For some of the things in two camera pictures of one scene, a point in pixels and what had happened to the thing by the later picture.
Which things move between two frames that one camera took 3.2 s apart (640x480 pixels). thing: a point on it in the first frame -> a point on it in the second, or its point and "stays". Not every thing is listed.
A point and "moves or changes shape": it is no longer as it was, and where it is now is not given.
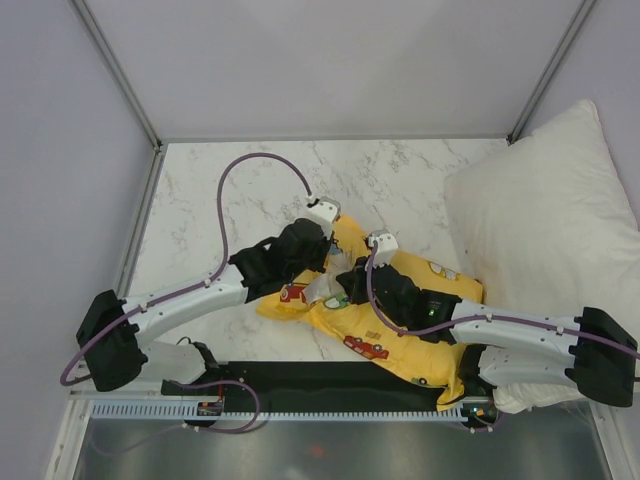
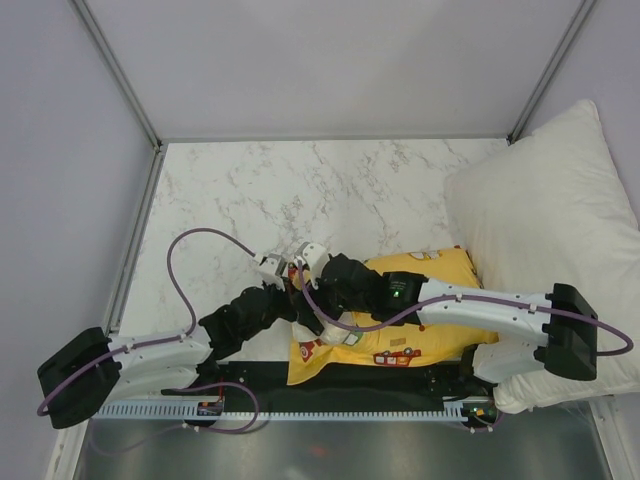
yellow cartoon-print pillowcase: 431,366 moves or changes shape
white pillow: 327,286 moves or changes shape
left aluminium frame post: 96,34 stays
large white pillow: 547,229 stays
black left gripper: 317,264 -> 285,297
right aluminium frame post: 549,70 stays
